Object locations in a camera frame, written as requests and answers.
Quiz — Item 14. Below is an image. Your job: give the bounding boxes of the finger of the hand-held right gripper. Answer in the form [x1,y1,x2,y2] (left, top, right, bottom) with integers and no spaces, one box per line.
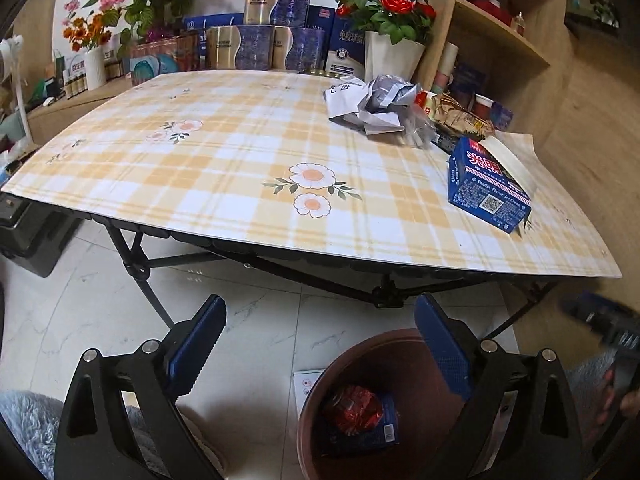
[560,294,640,356]

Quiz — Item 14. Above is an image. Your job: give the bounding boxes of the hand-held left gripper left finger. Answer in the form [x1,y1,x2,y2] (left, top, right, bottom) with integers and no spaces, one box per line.
[54,294,228,480]

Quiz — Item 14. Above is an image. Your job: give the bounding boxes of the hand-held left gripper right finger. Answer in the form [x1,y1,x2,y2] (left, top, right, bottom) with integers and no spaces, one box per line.
[414,292,583,480]

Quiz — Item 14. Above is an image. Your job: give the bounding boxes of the brown plastic bin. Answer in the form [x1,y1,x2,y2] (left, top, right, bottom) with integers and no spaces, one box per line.
[297,329,501,480]

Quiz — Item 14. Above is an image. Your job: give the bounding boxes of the white printed plastic bag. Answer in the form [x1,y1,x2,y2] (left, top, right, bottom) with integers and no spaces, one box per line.
[324,76,408,136]

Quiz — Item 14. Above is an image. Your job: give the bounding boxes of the person's right hand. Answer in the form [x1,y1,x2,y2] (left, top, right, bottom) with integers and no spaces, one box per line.
[595,360,640,443]

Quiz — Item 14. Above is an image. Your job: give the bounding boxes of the grey fluffy cloth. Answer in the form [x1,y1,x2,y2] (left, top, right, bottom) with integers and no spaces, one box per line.
[565,350,618,411]
[0,390,68,480]

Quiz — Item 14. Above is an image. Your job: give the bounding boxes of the blue snack packet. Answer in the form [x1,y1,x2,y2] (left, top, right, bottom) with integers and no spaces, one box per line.
[327,395,401,456]

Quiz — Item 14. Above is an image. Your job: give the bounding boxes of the red foil wrapper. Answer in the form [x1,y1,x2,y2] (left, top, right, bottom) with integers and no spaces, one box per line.
[322,385,386,441]

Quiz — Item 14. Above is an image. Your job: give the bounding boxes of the blue ice cream box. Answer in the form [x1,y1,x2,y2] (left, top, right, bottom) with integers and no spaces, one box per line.
[446,135,538,235]

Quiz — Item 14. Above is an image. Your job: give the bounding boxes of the yellow plaid floral tablecloth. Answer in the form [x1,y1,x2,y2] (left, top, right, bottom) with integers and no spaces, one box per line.
[0,69,623,281]

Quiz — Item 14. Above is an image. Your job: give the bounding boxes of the black case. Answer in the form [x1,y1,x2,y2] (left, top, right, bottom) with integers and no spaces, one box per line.
[0,195,83,278]

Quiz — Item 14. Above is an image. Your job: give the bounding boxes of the clear plastic wrapper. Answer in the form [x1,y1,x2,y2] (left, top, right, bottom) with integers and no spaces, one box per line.
[400,105,441,148]

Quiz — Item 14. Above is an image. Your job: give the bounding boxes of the small blue carton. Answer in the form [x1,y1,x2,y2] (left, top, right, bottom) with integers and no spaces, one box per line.
[492,101,516,131]

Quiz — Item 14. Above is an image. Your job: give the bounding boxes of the beige snack packet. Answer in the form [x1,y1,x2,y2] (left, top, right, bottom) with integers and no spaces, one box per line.
[430,92,496,141]

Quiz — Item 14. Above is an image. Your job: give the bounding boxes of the red paper cup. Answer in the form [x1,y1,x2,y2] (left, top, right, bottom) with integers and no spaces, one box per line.
[472,92,496,118]

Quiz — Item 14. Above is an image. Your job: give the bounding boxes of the grey crumpled plastic bag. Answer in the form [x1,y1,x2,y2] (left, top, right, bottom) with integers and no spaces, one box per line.
[360,74,418,116]

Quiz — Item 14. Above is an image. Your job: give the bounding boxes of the wooden low cabinet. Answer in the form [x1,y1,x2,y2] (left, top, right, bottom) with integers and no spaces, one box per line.
[25,72,166,131]

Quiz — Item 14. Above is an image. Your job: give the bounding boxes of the dark blue carton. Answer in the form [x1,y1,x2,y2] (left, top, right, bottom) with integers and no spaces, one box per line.
[452,62,488,96]

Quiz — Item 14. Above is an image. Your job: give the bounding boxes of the stack of paper cups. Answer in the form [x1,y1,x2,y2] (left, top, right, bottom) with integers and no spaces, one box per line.
[434,42,460,93]

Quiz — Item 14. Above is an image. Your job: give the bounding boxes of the row of small brown bottles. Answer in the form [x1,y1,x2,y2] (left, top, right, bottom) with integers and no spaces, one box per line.
[62,72,88,98]

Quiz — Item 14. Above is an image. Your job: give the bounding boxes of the reddish printed box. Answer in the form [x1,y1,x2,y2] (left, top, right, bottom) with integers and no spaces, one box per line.
[130,35,198,86]

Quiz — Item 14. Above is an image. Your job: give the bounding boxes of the white angular vase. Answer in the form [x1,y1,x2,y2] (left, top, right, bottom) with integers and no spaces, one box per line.
[364,30,426,83]

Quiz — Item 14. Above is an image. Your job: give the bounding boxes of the white ribbed vase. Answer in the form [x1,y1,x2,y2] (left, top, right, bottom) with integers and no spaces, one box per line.
[84,50,106,91]

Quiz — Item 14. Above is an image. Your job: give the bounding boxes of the wooden shelf unit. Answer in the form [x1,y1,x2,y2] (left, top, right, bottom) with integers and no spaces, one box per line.
[415,0,568,133]

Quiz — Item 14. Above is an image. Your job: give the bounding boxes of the blue and white box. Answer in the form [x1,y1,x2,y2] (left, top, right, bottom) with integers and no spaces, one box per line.
[325,12,371,75]

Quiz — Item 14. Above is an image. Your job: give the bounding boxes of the dark framed picture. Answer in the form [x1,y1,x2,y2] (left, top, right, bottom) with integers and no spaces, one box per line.
[565,0,621,28]

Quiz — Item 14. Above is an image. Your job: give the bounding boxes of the blue flat box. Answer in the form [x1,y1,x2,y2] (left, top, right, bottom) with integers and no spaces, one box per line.
[182,12,246,68]

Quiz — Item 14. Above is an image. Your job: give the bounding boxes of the orange flowers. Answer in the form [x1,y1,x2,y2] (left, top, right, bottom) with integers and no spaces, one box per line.
[62,12,113,53]

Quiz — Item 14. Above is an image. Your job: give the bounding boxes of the red pot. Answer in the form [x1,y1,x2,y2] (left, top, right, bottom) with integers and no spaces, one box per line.
[460,0,513,26]

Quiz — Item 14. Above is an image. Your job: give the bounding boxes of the red rose bouquet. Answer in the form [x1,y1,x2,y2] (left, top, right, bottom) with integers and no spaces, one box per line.
[335,0,437,45]

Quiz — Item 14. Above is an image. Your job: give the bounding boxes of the dark blue box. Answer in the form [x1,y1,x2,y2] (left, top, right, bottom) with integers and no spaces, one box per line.
[306,5,336,36]

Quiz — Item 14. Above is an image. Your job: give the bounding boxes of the white fan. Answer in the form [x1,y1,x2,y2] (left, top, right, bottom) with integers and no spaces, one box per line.
[0,35,33,146]

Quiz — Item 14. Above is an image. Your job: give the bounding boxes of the black folding table frame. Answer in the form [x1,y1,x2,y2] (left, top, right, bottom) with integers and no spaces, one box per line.
[85,212,566,331]

